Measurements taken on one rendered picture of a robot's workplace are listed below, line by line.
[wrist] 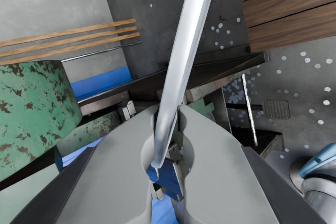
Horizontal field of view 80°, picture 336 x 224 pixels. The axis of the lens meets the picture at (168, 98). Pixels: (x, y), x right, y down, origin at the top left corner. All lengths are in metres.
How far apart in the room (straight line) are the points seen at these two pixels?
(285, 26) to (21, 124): 0.77
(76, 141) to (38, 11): 1.33
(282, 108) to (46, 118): 0.96
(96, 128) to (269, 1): 0.88
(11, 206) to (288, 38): 0.95
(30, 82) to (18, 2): 1.62
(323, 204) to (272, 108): 0.67
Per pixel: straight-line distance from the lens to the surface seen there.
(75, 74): 2.02
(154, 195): 1.06
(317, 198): 0.53
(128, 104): 0.87
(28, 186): 0.71
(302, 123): 1.30
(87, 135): 1.03
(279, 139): 1.36
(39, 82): 0.51
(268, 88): 1.27
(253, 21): 0.84
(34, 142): 0.47
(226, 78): 0.88
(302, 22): 0.79
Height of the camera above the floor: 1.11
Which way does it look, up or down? 37 degrees down
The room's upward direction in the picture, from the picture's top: 116 degrees counter-clockwise
